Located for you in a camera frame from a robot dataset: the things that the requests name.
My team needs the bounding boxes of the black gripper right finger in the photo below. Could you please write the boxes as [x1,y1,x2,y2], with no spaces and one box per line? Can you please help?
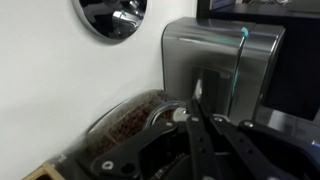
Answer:
[196,99,320,180]

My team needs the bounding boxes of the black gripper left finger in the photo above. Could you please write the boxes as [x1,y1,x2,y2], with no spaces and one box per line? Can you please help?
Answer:
[89,98,218,180]

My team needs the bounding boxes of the glass jar of coffee beans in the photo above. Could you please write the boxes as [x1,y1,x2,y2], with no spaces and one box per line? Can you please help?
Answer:
[85,88,188,162]

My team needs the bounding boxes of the black silver Keurig coffee machine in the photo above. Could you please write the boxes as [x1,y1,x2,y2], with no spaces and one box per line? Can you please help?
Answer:
[196,0,320,143]

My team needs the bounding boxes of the stainless steel box canister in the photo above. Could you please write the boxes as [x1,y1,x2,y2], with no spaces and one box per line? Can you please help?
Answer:
[161,17,287,125]

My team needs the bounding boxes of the wooden coffee tool rack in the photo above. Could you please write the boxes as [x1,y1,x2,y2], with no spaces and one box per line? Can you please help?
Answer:
[21,162,67,180]

